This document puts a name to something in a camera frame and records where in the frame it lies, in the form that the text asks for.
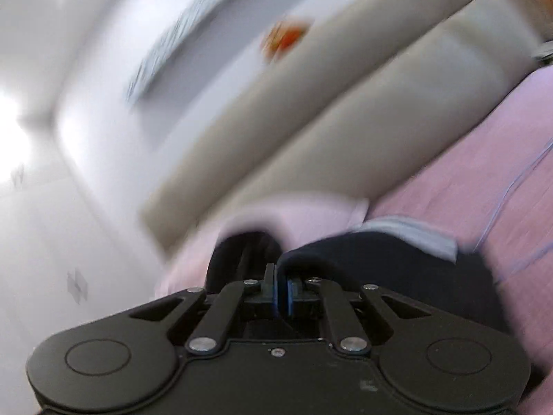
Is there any red wall ornament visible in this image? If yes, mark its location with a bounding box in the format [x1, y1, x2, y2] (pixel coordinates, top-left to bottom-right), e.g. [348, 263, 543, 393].
[261, 17, 312, 63]

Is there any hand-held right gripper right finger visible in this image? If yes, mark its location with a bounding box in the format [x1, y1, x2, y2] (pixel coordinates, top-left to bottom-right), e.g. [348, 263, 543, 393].
[285, 277, 433, 354]

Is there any purple quilted bedspread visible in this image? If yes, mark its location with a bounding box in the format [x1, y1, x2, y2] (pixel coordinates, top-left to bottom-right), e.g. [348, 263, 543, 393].
[151, 67, 553, 415]

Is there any navy blue sweater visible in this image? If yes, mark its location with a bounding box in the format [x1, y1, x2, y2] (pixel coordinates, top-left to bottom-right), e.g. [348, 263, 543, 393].
[206, 225, 510, 338]

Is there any framed wall picture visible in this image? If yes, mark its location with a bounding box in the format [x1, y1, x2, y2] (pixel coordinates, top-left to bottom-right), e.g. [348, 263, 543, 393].
[125, 0, 269, 104]

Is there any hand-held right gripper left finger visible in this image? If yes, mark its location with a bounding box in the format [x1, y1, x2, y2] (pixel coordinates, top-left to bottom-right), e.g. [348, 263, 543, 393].
[128, 264, 279, 354]

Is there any beige padded headboard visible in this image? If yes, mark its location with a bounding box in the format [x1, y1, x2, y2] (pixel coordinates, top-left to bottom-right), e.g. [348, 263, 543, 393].
[138, 0, 541, 251]

